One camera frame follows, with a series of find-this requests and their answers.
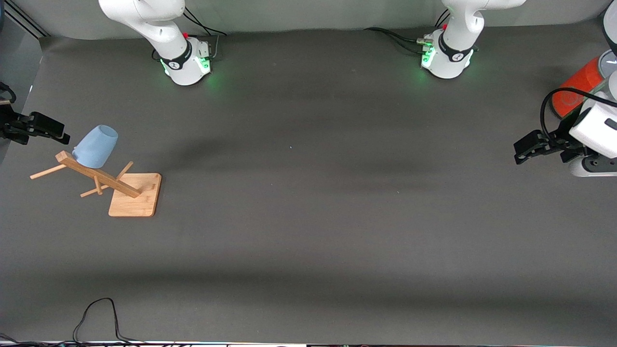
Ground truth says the light blue plastic cup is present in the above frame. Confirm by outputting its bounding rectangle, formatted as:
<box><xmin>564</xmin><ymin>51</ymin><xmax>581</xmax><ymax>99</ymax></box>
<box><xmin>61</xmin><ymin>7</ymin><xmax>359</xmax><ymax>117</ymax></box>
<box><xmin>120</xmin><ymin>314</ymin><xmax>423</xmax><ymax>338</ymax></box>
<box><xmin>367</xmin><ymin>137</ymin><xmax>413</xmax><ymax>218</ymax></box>
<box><xmin>72</xmin><ymin>125</ymin><xmax>119</xmax><ymax>169</ymax></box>

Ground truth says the wooden cup rack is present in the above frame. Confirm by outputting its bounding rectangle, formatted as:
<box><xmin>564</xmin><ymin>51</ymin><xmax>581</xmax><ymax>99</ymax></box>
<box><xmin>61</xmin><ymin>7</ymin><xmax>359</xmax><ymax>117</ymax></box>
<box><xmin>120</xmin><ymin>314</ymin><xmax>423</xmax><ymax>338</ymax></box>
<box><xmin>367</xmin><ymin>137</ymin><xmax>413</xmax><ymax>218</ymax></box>
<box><xmin>30</xmin><ymin>150</ymin><xmax>162</xmax><ymax>217</ymax></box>

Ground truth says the orange cylinder with grey lid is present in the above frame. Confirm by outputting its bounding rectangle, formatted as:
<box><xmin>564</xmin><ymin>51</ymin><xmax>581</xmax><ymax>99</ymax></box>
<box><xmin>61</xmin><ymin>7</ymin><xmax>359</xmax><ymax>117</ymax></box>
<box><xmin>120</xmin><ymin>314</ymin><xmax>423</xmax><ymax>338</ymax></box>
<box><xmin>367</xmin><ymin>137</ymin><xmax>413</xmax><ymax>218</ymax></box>
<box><xmin>551</xmin><ymin>54</ymin><xmax>609</xmax><ymax>120</ymax></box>

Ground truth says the dark grey table mat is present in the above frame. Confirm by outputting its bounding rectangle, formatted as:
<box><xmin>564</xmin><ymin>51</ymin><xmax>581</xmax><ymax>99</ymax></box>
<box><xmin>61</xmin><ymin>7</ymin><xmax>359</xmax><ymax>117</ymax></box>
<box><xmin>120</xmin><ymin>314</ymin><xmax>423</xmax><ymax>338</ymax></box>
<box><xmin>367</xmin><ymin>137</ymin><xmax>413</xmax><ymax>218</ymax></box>
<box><xmin>0</xmin><ymin>19</ymin><xmax>617</xmax><ymax>345</ymax></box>

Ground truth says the dark metal frame rail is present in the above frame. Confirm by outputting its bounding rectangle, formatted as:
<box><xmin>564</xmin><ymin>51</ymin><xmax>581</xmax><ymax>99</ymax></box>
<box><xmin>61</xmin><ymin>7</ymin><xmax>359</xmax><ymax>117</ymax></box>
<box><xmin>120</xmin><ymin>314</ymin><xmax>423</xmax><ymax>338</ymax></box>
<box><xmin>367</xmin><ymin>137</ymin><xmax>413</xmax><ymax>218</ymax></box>
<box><xmin>0</xmin><ymin>0</ymin><xmax>50</xmax><ymax>38</ymax></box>

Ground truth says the black left arm base cable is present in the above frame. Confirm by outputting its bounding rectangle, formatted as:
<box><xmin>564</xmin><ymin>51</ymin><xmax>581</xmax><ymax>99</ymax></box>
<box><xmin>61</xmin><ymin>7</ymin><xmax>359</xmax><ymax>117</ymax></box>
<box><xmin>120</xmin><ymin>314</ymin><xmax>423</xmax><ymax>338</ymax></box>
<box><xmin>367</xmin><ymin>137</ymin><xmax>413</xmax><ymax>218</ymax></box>
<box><xmin>364</xmin><ymin>10</ymin><xmax>451</xmax><ymax>54</ymax></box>

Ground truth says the black arm base cable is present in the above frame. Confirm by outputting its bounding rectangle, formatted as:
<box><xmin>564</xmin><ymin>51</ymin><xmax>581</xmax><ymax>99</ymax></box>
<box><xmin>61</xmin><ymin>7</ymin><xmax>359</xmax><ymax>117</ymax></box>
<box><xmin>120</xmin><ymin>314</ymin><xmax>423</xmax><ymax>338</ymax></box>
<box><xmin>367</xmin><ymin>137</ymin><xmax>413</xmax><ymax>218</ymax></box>
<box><xmin>364</xmin><ymin>10</ymin><xmax>451</xmax><ymax>54</ymax></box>
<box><xmin>181</xmin><ymin>7</ymin><xmax>227</xmax><ymax>61</ymax></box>

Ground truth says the black right arm base cable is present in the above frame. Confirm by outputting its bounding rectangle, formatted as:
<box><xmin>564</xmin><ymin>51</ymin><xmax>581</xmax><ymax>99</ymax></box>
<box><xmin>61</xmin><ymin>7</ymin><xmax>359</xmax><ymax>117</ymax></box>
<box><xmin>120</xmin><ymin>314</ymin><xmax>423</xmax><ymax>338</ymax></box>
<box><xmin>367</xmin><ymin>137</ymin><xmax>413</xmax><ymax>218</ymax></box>
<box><xmin>181</xmin><ymin>7</ymin><xmax>227</xmax><ymax>61</ymax></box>

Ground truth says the thin black loose cable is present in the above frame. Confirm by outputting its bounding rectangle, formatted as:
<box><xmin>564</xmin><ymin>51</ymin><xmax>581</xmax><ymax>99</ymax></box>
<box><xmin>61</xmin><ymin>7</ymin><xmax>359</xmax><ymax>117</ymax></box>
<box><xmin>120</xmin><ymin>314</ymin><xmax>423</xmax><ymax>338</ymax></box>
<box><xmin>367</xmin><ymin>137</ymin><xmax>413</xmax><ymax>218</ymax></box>
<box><xmin>72</xmin><ymin>298</ymin><xmax>145</xmax><ymax>345</ymax></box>

